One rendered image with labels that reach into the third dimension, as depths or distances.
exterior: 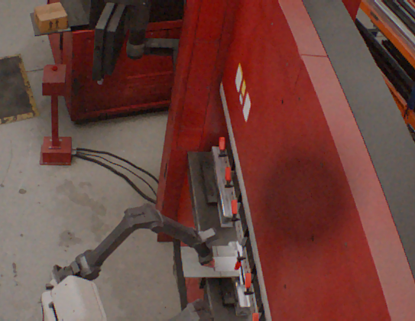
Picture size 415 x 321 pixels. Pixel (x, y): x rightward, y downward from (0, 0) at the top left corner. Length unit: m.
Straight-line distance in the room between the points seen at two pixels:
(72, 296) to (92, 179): 2.31
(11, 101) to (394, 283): 4.20
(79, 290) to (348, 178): 1.19
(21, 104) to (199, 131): 2.09
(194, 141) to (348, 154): 1.95
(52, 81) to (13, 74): 1.39
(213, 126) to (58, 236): 1.40
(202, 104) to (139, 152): 1.51
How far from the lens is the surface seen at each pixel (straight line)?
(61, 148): 4.66
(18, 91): 5.35
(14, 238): 4.29
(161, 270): 4.16
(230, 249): 3.07
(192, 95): 3.36
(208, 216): 3.34
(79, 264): 2.63
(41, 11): 4.33
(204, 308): 2.37
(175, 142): 3.58
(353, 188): 1.65
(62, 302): 2.43
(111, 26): 3.33
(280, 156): 2.30
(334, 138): 1.77
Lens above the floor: 3.43
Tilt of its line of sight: 45 degrees down
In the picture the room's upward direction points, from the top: 12 degrees clockwise
